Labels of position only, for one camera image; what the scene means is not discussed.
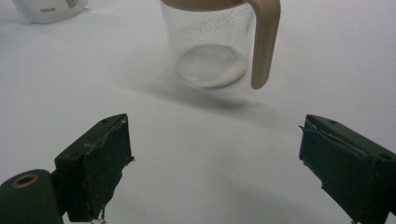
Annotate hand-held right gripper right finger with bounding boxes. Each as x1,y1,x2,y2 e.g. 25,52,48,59
299,114,396,224

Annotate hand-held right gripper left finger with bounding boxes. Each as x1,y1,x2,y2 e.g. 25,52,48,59
54,113,135,223

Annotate clear plastic bag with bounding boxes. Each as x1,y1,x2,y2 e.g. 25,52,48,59
11,0,90,25

